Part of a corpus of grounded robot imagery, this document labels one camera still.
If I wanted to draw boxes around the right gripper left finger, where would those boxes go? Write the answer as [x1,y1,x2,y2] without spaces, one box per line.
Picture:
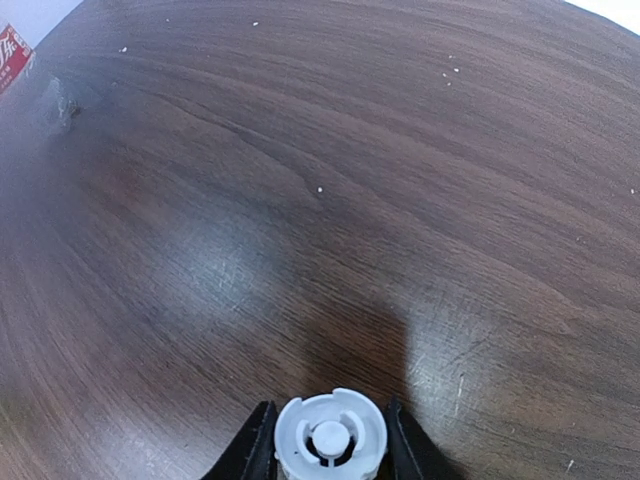
[202,401,278,480]

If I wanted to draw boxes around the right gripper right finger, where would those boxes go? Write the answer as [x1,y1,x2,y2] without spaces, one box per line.
[384,396,465,480]

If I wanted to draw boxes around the white bottle cap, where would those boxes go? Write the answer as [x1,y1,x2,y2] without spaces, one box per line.
[274,388,388,480]

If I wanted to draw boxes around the red label cola bottle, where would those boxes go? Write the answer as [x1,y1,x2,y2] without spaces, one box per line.
[1,19,78,144]

